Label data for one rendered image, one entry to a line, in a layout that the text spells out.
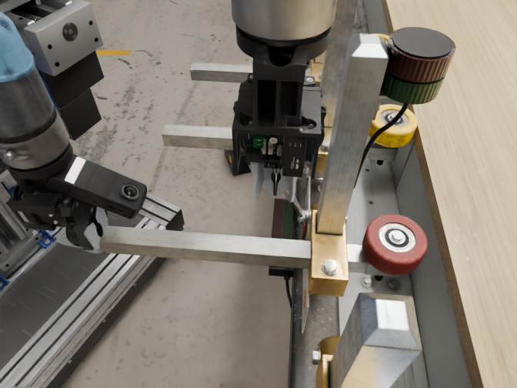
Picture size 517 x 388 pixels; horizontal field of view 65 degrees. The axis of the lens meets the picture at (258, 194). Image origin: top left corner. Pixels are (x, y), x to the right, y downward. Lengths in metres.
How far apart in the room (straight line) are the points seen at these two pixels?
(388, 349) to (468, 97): 0.65
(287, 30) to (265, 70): 0.03
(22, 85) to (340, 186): 0.36
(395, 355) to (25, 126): 0.39
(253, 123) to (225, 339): 1.19
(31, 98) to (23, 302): 1.04
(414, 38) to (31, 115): 0.38
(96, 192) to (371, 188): 0.67
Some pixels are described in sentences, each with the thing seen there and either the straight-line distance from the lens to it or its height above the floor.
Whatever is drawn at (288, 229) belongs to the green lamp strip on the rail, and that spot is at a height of 0.70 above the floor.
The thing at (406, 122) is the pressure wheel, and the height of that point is 0.91.
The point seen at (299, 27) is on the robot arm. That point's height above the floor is 1.22.
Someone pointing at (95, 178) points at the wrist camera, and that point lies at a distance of 0.54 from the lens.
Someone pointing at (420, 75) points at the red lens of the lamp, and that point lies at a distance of 0.41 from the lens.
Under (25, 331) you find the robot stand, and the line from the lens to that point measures 1.40.
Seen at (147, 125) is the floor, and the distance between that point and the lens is 2.18.
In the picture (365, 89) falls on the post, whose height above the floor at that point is 1.12.
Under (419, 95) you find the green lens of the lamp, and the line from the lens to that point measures 0.42.
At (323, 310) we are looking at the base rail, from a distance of 0.72.
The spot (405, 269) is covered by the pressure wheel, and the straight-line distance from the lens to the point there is 0.57.
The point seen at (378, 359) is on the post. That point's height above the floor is 1.09.
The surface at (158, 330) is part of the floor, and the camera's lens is 1.50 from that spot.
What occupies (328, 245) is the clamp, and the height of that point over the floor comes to 0.87.
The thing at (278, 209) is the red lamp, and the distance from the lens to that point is 0.83.
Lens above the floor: 1.35
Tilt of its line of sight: 50 degrees down
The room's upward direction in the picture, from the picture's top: straight up
